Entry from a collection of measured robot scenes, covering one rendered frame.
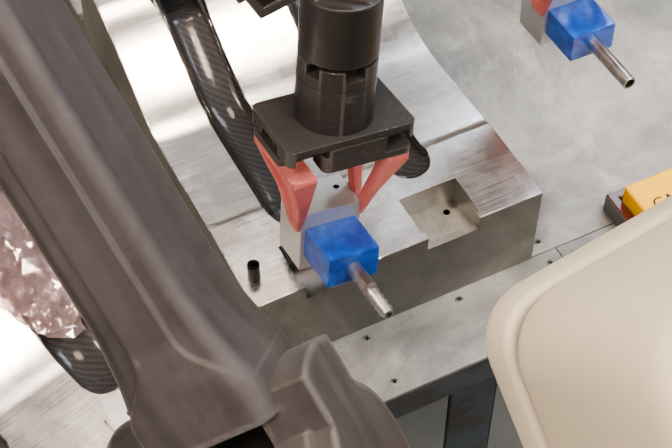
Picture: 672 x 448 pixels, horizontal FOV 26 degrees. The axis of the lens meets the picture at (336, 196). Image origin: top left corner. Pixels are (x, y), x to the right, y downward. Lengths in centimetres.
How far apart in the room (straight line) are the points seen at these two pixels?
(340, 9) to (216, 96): 33
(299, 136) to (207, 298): 44
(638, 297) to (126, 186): 20
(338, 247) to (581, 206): 31
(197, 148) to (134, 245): 67
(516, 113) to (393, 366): 31
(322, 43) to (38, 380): 36
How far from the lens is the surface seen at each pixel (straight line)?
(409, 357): 120
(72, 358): 116
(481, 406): 139
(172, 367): 58
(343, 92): 100
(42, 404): 113
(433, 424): 137
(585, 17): 126
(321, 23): 97
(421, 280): 120
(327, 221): 110
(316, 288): 115
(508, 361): 60
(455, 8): 147
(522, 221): 121
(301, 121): 103
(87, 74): 58
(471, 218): 120
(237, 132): 125
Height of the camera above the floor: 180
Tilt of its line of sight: 50 degrees down
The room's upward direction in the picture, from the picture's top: straight up
